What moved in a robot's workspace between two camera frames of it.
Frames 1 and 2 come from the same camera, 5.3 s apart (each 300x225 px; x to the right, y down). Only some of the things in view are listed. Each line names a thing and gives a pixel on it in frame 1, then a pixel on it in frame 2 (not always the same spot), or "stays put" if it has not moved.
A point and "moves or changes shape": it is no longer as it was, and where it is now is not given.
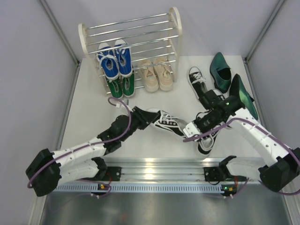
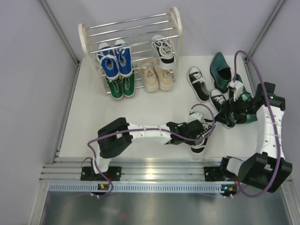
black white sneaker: (205, 144) moves or changes shape
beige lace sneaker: (148, 76) stays put
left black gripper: (145, 118) -> (190, 142)
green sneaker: (115, 87) stays put
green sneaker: (128, 85) stays put
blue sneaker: (124, 56) stays put
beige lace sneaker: (164, 73) stays put
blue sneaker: (108, 61) stays put
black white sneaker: (165, 120) -> (165, 50)
